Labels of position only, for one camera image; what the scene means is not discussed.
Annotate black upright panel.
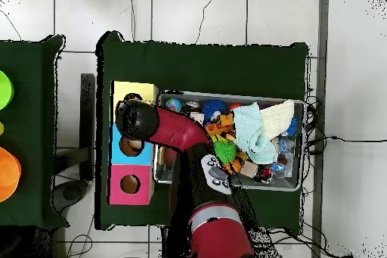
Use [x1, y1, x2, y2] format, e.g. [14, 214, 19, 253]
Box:
[79, 73, 96, 180]

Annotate mint waffle cloth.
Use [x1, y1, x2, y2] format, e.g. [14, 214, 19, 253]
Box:
[231, 101, 277, 165]

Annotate black cable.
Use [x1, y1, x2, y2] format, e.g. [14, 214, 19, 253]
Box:
[304, 135, 387, 156]

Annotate grey rounded stand base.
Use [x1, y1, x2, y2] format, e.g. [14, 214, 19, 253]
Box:
[52, 179, 90, 213]

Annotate orange toy building brick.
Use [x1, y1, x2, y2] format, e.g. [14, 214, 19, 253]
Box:
[205, 113, 235, 138]

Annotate green plastic disc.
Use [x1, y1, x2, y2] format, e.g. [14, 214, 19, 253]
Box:
[0, 70, 15, 110]

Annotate shallow metal mesh bin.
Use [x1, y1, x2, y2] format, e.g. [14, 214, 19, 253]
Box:
[153, 89, 305, 192]

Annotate cream waffle cloth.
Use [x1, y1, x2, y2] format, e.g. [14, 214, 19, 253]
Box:
[259, 99, 296, 139]

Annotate globe print ball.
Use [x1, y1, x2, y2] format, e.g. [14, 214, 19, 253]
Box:
[165, 98, 183, 113]

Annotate large dark green spiky ball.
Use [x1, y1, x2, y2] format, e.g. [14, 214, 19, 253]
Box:
[213, 139, 238, 164]

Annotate dark green tablecloth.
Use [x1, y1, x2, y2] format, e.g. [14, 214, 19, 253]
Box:
[0, 34, 70, 230]
[94, 30, 310, 231]

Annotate orange plastic disc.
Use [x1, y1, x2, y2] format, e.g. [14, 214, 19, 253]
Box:
[0, 146, 23, 204]

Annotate brown toy football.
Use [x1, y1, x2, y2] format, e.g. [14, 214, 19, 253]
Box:
[163, 146, 178, 166]

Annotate mini basketball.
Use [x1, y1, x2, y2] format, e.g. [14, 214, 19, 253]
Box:
[224, 158, 243, 176]

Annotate crushed red soda can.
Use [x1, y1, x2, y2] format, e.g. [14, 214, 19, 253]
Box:
[256, 166, 274, 185]

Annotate blue spiky rubber ball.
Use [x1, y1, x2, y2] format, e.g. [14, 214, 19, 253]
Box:
[283, 115, 299, 137]
[201, 98, 228, 123]

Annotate wooden box with three holes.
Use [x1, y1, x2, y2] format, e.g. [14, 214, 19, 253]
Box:
[107, 80, 159, 206]

